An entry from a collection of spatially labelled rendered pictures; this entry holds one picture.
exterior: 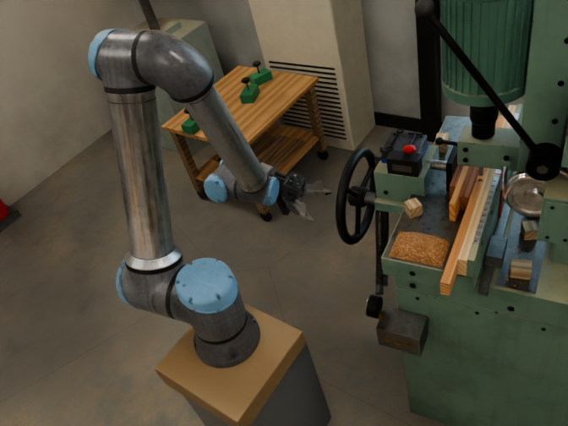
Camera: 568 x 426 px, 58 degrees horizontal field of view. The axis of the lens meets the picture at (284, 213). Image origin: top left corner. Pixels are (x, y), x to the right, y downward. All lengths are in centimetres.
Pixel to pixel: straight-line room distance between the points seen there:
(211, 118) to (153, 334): 144
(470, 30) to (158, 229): 84
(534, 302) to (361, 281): 117
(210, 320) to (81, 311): 153
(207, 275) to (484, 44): 81
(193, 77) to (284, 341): 76
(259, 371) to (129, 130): 71
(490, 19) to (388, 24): 188
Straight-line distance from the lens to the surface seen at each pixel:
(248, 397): 141
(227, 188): 159
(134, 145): 125
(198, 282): 131
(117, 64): 120
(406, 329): 144
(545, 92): 111
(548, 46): 107
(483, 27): 105
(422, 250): 120
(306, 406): 178
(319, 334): 221
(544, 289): 131
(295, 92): 268
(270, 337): 149
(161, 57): 114
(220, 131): 129
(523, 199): 119
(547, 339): 141
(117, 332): 258
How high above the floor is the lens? 181
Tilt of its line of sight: 41 degrees down
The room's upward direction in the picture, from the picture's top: 17 degrees counter-clockwise
